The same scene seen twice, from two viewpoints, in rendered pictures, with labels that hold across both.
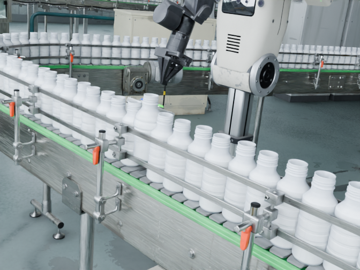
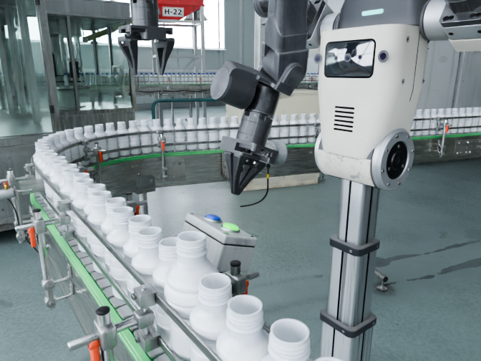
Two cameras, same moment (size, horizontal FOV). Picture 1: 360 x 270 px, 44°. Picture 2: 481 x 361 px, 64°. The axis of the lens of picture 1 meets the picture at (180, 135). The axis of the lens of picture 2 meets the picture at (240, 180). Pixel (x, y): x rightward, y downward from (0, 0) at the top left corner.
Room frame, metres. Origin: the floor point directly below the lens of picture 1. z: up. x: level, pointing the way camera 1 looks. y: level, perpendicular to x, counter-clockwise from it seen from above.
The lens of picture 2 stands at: (0.62, -0.05, 1.40)
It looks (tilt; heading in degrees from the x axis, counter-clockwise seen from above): 16 degrees down; 9
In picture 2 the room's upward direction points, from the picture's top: straight up
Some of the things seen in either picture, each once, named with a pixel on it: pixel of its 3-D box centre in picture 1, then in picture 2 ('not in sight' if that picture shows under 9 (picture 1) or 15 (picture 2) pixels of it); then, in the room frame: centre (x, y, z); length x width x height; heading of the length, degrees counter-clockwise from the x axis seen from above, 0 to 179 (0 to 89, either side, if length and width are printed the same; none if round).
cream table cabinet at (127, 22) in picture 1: (161, 62); (273, 137); (5.52, 0.32, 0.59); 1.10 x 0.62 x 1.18; 118
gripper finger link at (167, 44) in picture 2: not in sight; (154, 53); (1.47, 0.28, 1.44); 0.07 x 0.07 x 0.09; 46
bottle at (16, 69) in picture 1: (17, 82); (64, 190); (1.53, 0.59, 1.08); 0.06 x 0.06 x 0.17
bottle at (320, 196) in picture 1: (316, 217); not in sight; (0.71, -0.25, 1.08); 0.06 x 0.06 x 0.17
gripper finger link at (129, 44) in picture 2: not in sight; (139, 52); (1.45, 0.30, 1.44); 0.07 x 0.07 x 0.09; 46
